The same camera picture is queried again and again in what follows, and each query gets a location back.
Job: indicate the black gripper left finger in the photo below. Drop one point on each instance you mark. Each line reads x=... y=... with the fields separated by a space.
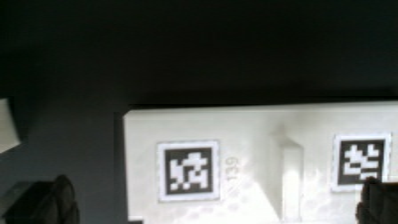
x=39 y=203

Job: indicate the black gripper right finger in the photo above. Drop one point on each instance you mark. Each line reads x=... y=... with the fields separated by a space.
x=376 y=207

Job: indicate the white obstacle fence right piece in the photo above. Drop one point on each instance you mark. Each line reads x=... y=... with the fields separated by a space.
x=9 y=139

